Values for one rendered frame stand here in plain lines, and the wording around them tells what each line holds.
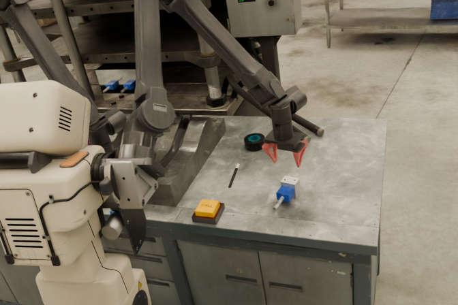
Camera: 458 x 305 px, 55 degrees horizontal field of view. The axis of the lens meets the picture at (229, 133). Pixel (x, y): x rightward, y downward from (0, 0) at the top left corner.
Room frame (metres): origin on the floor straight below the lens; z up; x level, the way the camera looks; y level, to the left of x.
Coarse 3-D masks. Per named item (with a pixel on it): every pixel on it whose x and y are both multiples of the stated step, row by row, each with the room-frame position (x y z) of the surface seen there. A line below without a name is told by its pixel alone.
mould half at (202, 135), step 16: (176, 128) 1.48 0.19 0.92; (192, 128) 1.45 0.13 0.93; (208, 128) 1.48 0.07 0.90; (224, 128) 1.61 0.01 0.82; (160, 144) 1.43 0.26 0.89; (192, 144) 1.39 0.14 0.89; (208, 144) 1.45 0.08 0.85; (160, 160) 1.33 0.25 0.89; (176, 160) 1.32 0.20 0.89; (192, 160) 1.32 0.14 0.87; (176, 176) 1.21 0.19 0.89; (192, 176) 1.30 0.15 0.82; (160, 192) 1.18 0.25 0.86; (176, 192) 1.19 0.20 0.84
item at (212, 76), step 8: (80, 16) 2.99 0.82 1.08; (0, 32) 2.37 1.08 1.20; (0, 40) 2.37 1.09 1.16; (8, 40) 2.39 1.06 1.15; (200, 40) 1.91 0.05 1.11; (8, 48) 2.38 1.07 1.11; (200, 48) 1.92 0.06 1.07; (208, 48) 1.90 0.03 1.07; (248, 48) 2.55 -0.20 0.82; (256, 48) 2.50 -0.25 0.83; (8, 56) 2.37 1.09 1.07; (16, 72) 2.37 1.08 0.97; (208, 72) 1.90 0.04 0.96; (216, 72) 1.91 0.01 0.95; (16, 80) 2.37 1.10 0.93; (24, 80) 2.39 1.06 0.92; (208, 80) 1.91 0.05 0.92; (216, 80) 1.90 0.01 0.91; (208, 88) 1.92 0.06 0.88; (216, 88) 1.90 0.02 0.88; (208, 96) 1.94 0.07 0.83; (216, 96) 1.90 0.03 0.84; (224, 96) 1.91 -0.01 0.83; (208, 104) 1.91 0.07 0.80; (216, 104) 1.88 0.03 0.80; (224, 104) 1.90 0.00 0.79
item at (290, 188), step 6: (282, 180) 1.13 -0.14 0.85; (288, 180) 1.13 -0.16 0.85; (294, 180) 1.12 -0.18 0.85; (282, 186) 1.12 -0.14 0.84; (288, 186) 1.11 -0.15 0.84; (294, 186) 1.10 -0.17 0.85; (282, 192) 1.09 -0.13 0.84; (288, 192) 1.09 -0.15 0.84; (294, 192) 1.10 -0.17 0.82; (300, 192) 1.13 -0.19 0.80; (282, 198) 1.07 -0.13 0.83; (288, 198) 1.07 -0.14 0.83; (276, 204) 1.05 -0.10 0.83
